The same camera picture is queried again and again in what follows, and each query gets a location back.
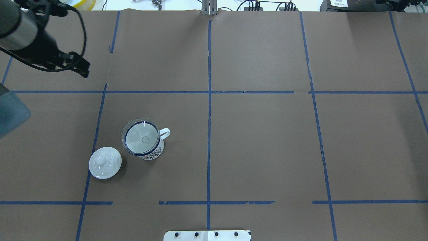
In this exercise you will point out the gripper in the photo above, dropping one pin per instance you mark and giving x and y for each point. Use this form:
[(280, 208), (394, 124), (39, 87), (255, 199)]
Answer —
[(44, 48)]

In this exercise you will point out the white cup lid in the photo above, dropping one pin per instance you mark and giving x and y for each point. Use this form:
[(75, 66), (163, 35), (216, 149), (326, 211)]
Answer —
[(105, 162)]

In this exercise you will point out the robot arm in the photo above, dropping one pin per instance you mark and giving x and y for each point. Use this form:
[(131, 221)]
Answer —
[(23, 36)]

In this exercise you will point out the white enamel cup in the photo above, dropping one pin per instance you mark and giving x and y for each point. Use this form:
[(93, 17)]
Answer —
[(164, 133)]

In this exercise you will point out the yellow tape roll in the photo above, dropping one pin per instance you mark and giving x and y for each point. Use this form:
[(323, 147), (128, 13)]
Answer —
[(83, 5)]

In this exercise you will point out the aluminium frame post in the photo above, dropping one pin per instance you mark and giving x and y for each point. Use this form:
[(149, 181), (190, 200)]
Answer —
[(209, 7)]

